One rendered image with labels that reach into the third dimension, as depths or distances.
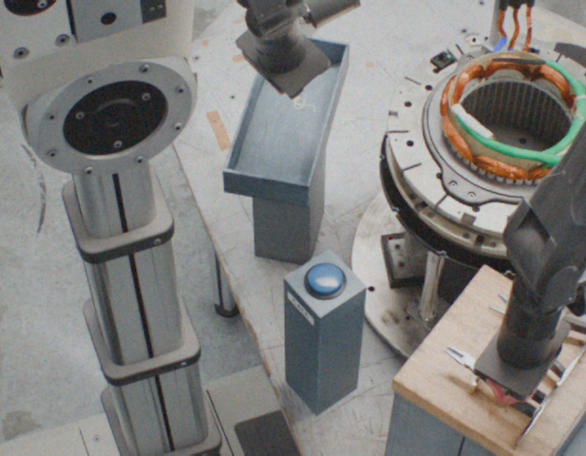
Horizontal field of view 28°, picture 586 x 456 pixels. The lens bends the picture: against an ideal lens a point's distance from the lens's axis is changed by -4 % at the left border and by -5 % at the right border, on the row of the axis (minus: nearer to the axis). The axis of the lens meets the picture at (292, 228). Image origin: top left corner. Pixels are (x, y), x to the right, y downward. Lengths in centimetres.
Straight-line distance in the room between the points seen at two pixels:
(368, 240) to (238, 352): 88
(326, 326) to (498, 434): 26
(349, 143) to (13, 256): 111
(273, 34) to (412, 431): 48
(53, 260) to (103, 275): 141
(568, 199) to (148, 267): 52
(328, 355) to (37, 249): 137
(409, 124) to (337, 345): 28
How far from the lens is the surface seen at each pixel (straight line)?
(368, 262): 175
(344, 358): 156
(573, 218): 107
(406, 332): 170
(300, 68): 145
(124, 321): 145
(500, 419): 135
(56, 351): 264
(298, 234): 171
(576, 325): 139
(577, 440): 144
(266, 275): 176
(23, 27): 72
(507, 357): 123
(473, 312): 141
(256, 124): 161
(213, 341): 262
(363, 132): 192
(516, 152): 144
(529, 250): 110
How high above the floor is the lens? 225
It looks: 54 degrees down
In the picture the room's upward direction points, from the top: straight up
